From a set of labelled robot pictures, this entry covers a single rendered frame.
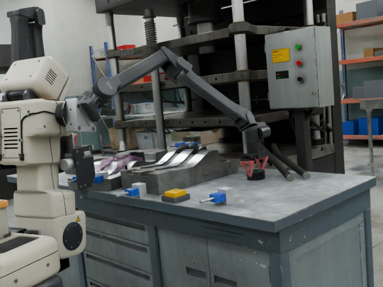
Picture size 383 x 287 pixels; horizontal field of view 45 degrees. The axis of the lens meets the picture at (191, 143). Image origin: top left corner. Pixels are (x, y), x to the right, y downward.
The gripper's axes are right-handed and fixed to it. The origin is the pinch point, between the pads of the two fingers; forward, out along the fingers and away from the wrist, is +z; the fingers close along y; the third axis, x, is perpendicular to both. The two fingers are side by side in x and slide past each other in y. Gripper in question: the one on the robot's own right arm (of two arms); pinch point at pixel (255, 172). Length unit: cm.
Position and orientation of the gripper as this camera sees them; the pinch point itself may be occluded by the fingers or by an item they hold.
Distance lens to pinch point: 209.6
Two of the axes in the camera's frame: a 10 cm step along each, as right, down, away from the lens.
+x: -6.9, 0.0, 7.2
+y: 7.1, -1.8, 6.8
